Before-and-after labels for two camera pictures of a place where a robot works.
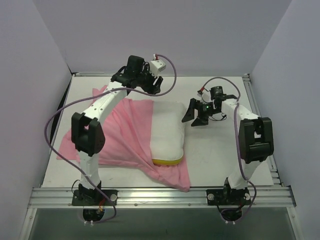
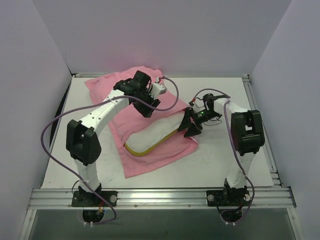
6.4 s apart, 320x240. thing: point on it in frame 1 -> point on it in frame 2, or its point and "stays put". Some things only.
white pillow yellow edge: [167, 132] -> [148, 136]
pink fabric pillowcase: [127, 142] -> [127, 120]
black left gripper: [151, 83] -> [147, 107]
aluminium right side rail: [276, 179] stays put
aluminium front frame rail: [59, 197] stays put
